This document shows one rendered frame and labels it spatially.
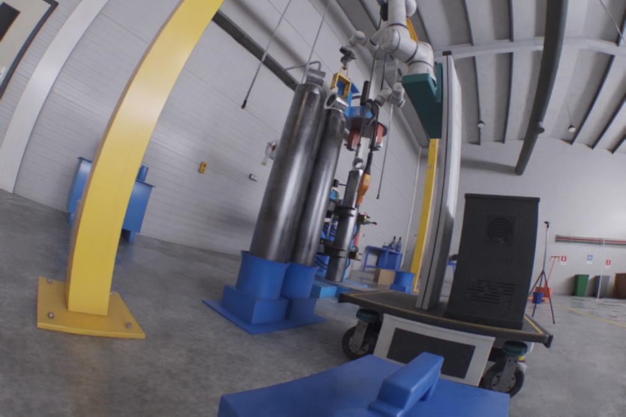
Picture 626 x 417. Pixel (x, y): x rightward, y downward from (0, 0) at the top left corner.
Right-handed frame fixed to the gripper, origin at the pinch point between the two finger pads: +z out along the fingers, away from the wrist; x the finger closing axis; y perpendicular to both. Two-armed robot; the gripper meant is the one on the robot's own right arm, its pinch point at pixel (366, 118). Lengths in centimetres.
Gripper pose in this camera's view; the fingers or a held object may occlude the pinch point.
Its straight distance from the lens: 211.2
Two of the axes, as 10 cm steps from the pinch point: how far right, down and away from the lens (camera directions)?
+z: -6.1, 7.9, -0.9
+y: 6.8, 4.5, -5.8
